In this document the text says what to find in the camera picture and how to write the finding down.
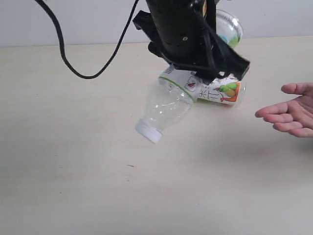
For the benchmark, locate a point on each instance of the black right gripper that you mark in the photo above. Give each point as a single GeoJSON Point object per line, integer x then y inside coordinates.
{"type": "Point", "coordinates": [192, 35]}

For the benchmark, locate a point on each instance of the clear bottle floral pear label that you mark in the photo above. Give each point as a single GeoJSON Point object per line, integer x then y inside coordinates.
{"type": "Point", "coordinates": [228, 91]}

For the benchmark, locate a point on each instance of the clear bottle green lime label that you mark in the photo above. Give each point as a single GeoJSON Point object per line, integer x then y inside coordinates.
{"type": "Point", "coordinates": [169, 99]}

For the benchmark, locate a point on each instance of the person's open bare hand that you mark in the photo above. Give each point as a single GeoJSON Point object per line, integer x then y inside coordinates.
{"type": "Point", "coordinates": [294, 116]}

